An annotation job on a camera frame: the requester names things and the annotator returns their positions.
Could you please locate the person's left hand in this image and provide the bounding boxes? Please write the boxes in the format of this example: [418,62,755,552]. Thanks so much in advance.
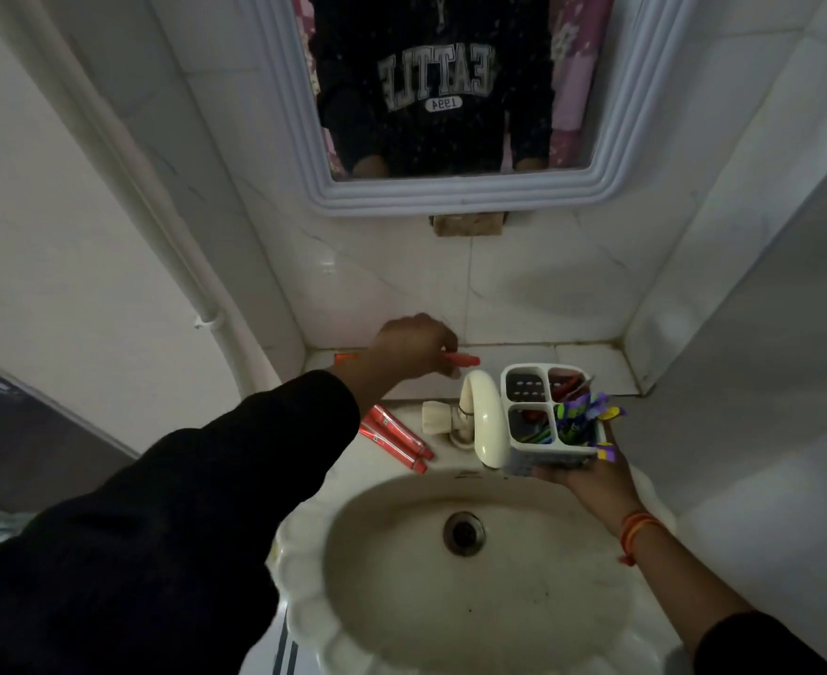
[368,314,462,380]

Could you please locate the person's right hand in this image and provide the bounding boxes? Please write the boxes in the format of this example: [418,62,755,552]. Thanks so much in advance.
[532,432,645,539]

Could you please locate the white toothbrush holder caddy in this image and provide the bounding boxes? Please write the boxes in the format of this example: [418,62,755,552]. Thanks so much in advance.
[501,363,616,479]

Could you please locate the person's left forearm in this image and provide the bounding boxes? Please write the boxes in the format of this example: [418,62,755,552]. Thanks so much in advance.
[0,344,386,675]

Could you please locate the person's right forearm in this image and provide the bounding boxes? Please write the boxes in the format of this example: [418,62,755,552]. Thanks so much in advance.
[617,511,827,675]

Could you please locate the bunch of colourful toothbrushes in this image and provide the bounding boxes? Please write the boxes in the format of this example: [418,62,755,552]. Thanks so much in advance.
[526,390,628,463]

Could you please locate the cream curved faucet spout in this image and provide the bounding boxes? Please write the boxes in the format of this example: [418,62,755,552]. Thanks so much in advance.
[449,370,510,469]

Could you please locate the red packet in caddy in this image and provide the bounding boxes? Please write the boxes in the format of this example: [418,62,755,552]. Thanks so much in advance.
[550,368,592,403]

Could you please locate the metal sink drain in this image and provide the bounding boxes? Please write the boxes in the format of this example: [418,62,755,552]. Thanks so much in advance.
[443,511,488,559]

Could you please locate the small wooden block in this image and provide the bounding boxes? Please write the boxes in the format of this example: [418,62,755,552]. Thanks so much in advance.
[428,212,510,238]

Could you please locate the cream ceramic wash basin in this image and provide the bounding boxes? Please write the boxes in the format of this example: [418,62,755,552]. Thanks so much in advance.
[266,399,697,675]

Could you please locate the dark grey panel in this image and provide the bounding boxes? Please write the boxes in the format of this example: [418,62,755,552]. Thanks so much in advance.
[0,354,142,517]

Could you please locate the cream faucet handle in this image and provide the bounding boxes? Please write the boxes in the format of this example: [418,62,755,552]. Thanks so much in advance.
[422,399,465,435]

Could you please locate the orange thread bracelet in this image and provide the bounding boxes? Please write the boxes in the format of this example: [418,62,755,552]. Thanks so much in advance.
[617,511,668,567]

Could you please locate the white framed wall mirror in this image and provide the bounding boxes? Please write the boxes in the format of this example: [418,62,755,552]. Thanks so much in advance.
[243,0,704,218]

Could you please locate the white wall pipe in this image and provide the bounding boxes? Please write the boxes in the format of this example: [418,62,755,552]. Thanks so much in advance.
[0,0,282,400]

